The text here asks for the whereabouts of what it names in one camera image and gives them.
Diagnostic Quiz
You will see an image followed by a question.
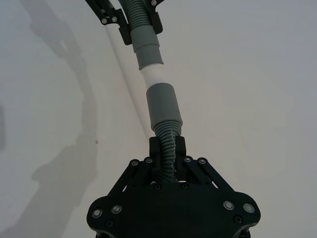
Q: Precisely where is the white plastic pipe connector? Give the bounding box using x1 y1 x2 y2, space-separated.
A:
139 62 166 88

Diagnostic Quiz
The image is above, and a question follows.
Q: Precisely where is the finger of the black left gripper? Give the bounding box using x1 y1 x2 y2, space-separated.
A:
144 0 163 35
83 0 132 46

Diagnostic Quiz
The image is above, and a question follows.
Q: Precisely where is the grey corrugated hose with cuff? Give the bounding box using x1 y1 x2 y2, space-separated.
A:
118 0 164 70
145 83 184 184

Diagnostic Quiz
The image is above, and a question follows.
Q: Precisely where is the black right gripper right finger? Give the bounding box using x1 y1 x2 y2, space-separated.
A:
174 135 235 192

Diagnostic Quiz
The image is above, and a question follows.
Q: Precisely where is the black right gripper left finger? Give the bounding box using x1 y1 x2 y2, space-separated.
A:
107 137 163 198

